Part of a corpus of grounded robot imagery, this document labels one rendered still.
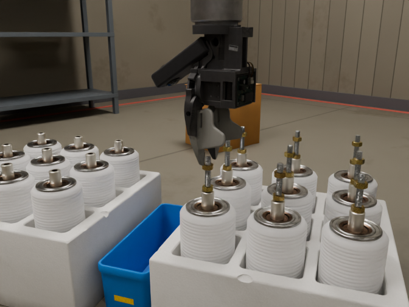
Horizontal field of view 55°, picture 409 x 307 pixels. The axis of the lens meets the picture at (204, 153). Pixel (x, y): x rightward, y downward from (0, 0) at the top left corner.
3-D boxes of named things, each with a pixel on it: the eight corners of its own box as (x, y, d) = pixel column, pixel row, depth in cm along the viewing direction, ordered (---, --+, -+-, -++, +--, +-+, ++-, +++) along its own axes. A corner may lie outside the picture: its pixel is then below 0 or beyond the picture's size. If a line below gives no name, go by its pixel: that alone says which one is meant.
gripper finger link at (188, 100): (190, 137, 58) (195, 77, 57) (182, 136, 59) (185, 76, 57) (207, 135, 62) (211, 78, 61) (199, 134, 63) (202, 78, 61)
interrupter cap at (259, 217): (251, 228, 60) (252, 223, 60) (254, 207, 67) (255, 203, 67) (302, 232, 59) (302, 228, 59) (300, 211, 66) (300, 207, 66)
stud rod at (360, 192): (356, 222, 58) (362, 175, 56) (351, 220, 59) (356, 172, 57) (361, 221, 59) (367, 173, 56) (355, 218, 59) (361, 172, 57)
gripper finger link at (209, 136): (218, 173, 58) (223, 110, 56) (185, 165, 61) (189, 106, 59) (228, 170, 60) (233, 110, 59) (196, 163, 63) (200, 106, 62)
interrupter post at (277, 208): (269, 222, 62) (270, 202, 61) (269, 215, 64) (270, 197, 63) (284, 223, 62) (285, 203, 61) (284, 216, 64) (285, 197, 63)
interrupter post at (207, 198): (198, 208, 67) (198, 190, 66) (209, 204, 68) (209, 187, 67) (206, 213, 65) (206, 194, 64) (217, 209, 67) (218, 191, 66)
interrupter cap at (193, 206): (176, 207, 67) (176, 203, 67) (210, 196, 72) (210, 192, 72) (204, 223, 62) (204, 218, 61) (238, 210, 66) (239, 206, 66)
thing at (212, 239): (171, 294, 73) (168, 205, 67) (211, 275, 78) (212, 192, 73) (202, 323, 65) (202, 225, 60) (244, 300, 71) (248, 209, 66)
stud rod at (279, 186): (282, 208, 63) (284, 162, 60) (279, 210, 62) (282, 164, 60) (276, 206, 63) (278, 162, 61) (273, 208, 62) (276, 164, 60)
